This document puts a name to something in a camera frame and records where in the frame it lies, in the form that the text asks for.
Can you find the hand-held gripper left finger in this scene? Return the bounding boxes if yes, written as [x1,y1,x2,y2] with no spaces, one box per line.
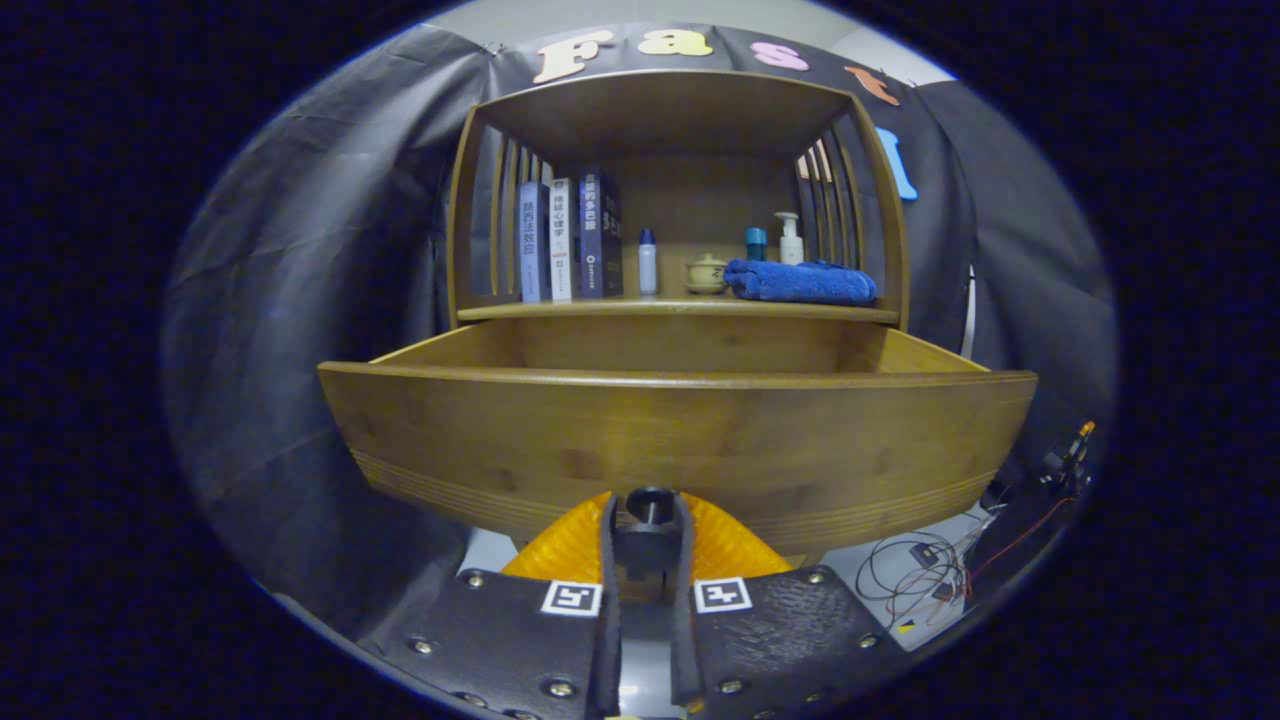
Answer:
[395,490,623,720]

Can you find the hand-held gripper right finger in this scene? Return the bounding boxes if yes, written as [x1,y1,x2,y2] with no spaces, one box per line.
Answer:
[668,490,916,720]

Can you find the black round drawer knob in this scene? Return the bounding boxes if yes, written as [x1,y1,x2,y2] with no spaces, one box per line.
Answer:
[612,486,687,603]

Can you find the wooden drawer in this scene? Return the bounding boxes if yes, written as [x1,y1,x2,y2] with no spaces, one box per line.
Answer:
[317,318,1039,566]

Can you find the wooden countertop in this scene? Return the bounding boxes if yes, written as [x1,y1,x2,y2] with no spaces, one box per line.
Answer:
[458,262,901,325]

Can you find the wooden cabinet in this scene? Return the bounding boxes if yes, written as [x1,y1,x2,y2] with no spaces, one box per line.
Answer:
[445,68,913,331]

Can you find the beige lidded teacup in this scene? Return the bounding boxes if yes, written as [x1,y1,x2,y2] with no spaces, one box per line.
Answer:
[685,253,729,296]

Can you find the blue folded towel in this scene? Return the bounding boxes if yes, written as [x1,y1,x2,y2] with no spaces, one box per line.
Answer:
[724,258,879,307]

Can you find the white book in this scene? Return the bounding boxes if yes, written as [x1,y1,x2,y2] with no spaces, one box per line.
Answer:
[549,177,581,303]

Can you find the light blue book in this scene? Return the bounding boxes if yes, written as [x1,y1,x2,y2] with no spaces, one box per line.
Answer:
[518,181,553,304]

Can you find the dark blue book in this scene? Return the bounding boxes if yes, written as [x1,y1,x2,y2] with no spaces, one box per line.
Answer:
[578,166,625,299]

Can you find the black clamp with orange tip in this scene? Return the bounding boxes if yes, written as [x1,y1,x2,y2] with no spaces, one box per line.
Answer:
[1040,420,1097,501]

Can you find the tangled thin cables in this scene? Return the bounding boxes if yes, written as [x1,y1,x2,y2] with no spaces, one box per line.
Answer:
[855,497,1086,633]

